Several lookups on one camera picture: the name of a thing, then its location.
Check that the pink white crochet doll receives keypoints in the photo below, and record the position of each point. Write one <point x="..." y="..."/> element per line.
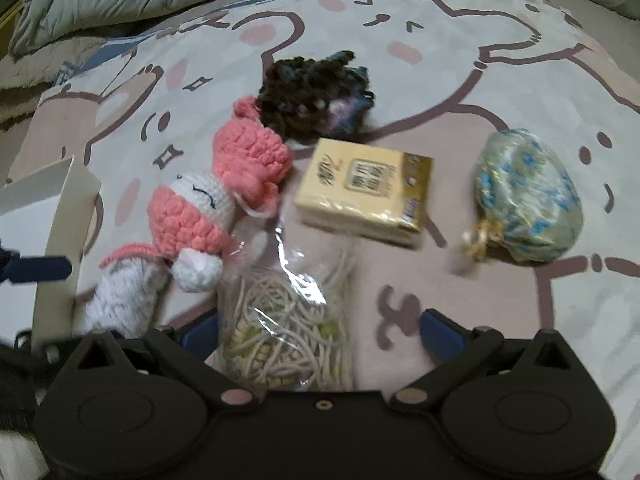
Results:
<point x="190" y="215"/>

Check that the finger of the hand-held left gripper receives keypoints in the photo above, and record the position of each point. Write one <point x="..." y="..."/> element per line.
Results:
<point x="42" y="263"/>

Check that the yellow tissue pack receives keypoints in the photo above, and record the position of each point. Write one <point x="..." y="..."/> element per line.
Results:
<point x="360" y="190"/>

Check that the printed cartoon blanket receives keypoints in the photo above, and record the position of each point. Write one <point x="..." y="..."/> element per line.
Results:
<point x="450" y="85"/>

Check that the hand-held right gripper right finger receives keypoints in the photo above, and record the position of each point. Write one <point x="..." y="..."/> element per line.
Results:
<point x="440" y="335"/>

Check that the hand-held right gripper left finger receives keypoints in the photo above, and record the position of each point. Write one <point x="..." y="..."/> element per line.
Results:
<point x="197" y="337"/>

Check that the beige fuzzy blanket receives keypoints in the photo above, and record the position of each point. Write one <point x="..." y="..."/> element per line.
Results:
<point x="30" y="70"/>

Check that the white cardboard box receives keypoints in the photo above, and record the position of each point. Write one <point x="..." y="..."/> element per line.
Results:
<point x="65" y="200"/>

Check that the dark yarn bundle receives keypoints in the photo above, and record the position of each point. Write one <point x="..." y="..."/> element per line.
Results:
<point x="310" y="95"/>

